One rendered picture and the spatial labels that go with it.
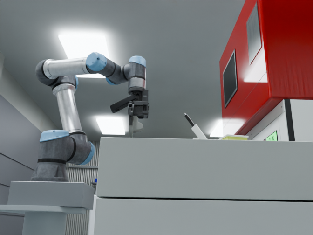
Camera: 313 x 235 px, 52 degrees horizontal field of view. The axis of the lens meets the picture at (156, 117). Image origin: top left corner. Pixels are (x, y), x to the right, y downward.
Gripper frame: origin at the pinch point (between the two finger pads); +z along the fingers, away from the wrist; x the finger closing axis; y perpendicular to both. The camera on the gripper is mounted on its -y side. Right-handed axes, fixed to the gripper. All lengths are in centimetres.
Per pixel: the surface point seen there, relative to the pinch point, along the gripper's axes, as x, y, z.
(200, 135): -19.8, 25.9, 4.8
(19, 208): -8.0, -37.6, 29.8
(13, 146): 422, -227, -92
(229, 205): -50, 27, 30
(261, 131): 10, 59, -6
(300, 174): -50, 45, 23
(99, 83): 404, -84, -206
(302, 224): -50, 44, 34
